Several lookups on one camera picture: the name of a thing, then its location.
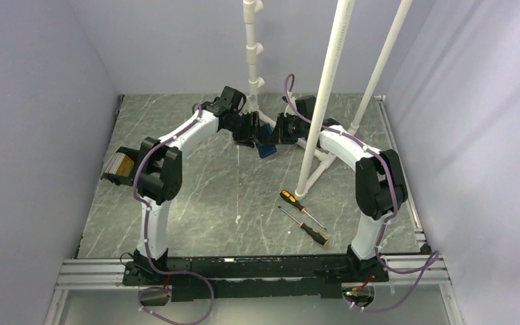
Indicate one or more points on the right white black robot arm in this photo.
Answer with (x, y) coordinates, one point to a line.
(380, 188)

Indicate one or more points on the black card storage box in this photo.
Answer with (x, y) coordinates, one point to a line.
(121, 167)

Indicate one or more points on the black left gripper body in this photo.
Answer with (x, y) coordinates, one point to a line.
(244, 127)

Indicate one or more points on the white PVC pipe frame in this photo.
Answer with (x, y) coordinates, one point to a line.
(315, 162)

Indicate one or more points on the yellow black screwdriver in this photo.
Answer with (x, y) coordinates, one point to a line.
(290, 199)
(313, 234)

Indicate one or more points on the aluminium extrusion rail frame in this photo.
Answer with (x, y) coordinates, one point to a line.
(430, 293)

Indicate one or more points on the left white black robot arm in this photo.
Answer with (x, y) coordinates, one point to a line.
(159, 168)

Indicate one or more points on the lower yellow black screwdriver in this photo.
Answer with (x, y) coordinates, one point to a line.
(313, 234)

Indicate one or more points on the dark blue card holder wallet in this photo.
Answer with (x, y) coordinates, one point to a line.
(264, 148)

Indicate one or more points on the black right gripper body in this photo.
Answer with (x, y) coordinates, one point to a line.
(289, 128)

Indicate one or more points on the upper yellow black screwdriver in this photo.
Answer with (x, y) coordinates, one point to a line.
(290, 199)

